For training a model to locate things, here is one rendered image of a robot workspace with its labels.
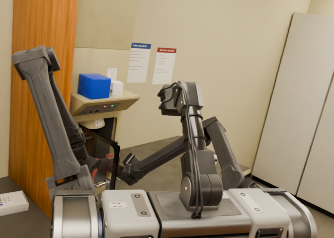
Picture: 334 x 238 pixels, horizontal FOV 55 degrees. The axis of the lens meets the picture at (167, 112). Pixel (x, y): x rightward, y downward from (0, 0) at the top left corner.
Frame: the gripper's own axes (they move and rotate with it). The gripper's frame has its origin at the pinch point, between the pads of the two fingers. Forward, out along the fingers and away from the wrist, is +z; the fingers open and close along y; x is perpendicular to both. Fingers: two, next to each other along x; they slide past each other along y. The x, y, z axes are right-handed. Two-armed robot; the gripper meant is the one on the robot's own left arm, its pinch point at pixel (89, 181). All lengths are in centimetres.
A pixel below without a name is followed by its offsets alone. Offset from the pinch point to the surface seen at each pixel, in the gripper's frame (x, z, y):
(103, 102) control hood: -10.0, -21.7, -24.1
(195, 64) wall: -52, 31, -152
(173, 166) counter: -17, 61, -70
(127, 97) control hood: -8.7, -17.2, -37.1
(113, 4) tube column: -20, -55, -50
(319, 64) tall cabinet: 9, 89, -304
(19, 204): -30.4, 14.1, 20.7
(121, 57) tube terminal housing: -19, -31, -47
